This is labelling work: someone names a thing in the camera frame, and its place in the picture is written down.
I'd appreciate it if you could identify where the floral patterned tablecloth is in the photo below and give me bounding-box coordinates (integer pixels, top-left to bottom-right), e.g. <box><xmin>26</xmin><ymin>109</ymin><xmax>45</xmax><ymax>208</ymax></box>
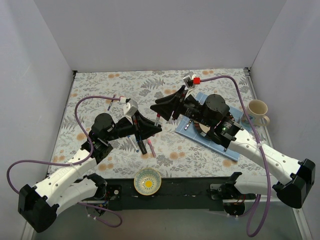
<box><xmin>47</xmin><ymin>68</ymin><xmax>265</xmax><ymax>179</ymax></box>

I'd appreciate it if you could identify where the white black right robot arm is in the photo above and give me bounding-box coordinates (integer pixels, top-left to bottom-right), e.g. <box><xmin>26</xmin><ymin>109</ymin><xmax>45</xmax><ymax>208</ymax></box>
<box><xmin>150</xmin><ymin>86</ymin><xmax>316</xmax><ymax>209</ymax></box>

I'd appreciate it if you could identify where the white red marker pen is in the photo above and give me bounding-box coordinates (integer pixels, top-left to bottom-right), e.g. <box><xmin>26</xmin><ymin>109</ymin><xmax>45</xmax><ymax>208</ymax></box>
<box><xmin>154</xmin><ymin>117</ymin><xmax>160</xmax><ymax>127</ymax></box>

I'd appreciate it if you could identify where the pink marker pen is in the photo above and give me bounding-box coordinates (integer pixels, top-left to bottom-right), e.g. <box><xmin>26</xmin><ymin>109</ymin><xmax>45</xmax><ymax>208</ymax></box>
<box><xmin>147</xmin><ymin>138</ymin><xmax>157</xmax><ymax>158</ymax></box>

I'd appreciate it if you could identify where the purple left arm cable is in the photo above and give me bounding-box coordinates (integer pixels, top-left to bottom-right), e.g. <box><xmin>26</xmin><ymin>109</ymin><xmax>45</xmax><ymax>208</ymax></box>
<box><xmin>6</xmin><ymin>96</ymin><xmax>123</xmax><ymax>228</ymax></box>

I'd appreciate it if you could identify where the striped rim cream plate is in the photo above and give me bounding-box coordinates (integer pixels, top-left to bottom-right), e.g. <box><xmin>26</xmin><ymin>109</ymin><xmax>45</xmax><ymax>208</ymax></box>
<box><xmin>194</xmin><ymin>121</ymin><xmax>218</xmax><ymax>142</ymax></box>

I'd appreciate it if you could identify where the light blue checkered napkin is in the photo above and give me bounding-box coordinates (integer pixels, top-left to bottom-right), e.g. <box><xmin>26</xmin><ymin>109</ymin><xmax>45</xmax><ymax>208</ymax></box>
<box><xmin>175</xmin><ymin>92</ymin><xmax>243</xmax><ymax>162</ymax></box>

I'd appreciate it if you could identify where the white blue marker pen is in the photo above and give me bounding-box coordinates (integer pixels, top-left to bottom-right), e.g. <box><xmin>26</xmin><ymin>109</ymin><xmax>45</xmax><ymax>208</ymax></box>
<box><xmin>127</xmin><ymin>136</ymin><xmax>139</xmax><ymax>153</ymax></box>

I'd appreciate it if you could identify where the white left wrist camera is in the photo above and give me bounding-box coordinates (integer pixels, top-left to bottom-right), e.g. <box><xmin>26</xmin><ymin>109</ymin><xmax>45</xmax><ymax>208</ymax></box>
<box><xmin>119</xmin><ymin>96</ymin><xmax>139</xmax><ymax>124</ymax></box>

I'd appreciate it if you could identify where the yellow centre patterned bowl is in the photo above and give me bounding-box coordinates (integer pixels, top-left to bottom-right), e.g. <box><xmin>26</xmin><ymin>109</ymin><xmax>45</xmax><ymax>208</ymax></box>
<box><xmin>133</xmin><ymin>167</ymin><xmax>162</xmax><ymax>196</ymax></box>

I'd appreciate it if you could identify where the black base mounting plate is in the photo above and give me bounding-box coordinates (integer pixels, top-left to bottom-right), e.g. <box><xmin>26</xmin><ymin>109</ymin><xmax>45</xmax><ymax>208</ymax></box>
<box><xmin>79</xmin><ymin>176</ymin><xmax>286</xmax><ymax>212</ymax></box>

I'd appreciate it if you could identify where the purple black pen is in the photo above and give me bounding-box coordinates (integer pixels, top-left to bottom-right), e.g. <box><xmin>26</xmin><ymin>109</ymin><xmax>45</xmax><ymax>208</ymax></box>
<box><xmin>107</xmin><ymin>94</ymin><xmax>117</xmax><ymax>111</ymax></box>

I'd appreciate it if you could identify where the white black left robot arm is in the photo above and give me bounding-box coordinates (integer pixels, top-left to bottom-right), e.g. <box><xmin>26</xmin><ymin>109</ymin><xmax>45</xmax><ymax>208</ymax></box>
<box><xmin>18</xmin><ymin>111</ymin><xmax>162</xmax><ymax>233</ymax></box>

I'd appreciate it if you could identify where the cream painted mug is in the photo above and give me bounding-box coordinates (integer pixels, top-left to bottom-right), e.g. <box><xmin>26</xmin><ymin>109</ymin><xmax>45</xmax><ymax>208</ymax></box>
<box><xmin>244</xmin><ymin>99</ymin><xmax>270</xmax><ymax>127</ymax></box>

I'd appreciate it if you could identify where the black blue highlighter pen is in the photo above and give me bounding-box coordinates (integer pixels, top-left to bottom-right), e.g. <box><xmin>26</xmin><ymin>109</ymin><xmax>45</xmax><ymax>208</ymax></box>
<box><xmin>137</xmin><ymin>140</ymin><xmax>148</xmax><ymax>155</ymax></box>

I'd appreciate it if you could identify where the aluminium frame rail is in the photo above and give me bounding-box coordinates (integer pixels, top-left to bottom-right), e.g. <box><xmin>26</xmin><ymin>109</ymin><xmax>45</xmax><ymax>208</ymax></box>
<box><xmin>222</xmin><ymin>194</ymin><xmax>313</xmax><ymax>240</ymax></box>

